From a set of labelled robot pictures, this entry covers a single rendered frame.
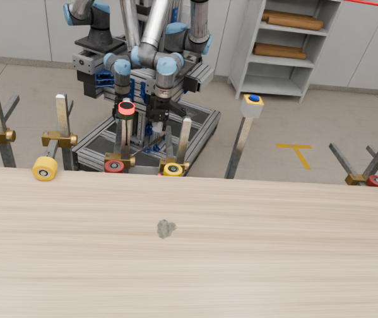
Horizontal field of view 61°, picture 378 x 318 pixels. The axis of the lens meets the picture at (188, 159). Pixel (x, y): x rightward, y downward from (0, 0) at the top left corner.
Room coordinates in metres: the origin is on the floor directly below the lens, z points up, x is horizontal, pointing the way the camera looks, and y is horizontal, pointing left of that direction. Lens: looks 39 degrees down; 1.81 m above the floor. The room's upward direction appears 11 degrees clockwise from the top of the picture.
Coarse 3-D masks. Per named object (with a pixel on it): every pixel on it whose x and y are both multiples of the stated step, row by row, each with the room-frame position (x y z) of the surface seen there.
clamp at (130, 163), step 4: (112, 156) 1.08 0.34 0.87; (116, 156) 1.09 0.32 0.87; (120, 156) 1.09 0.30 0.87; (132, 156) 1.11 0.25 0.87; (104, 160) 1.05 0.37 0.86; (108, 160) 1.06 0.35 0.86; (120, 160) 1.07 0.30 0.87; (124, 160) 1.07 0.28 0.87; (128, 160) 1.08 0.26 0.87; (132, 160) 1.09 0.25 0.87; (104, 164) 1.05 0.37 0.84; (124, 164) 1.07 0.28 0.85; (128, 164) 1.08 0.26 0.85; (132, 164) 1.08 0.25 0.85; (128, 168) 1.08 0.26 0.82
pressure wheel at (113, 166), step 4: (112, 160) 1.02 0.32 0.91; (116, 160) 1.02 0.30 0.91; (108, 164) 0.99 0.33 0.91; (112, 164) 0.99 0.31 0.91; (116, 164) 1.00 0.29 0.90; (120, 164) 1.00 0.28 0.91; (104, 168) 0.97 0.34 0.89; (108, 168) 0.96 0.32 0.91; (112, 168) 0.97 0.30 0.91; (116, 168) 0.97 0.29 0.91; (120, 168) 0.97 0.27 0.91; (108, 172) 0.95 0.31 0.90; (112, 172) 0.95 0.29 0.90; (116, 172) 0.95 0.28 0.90; (120, 172) 0.97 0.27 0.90
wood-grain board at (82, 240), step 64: (0, 192) 0.73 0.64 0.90; (64, 192) 0.79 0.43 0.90; (128, 192) 0.86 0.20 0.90; (192, 192) 0.93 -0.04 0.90; (256, 192) 1.00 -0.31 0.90; (320, 192) 1.09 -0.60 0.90; (0, 256) 0.50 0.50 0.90; (64, 256) 0.54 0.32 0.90; (128, 256) 0.58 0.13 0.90; (192, 256) 0.63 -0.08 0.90; (256, 256) 0.68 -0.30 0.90; (320, 256) 0.74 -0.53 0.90
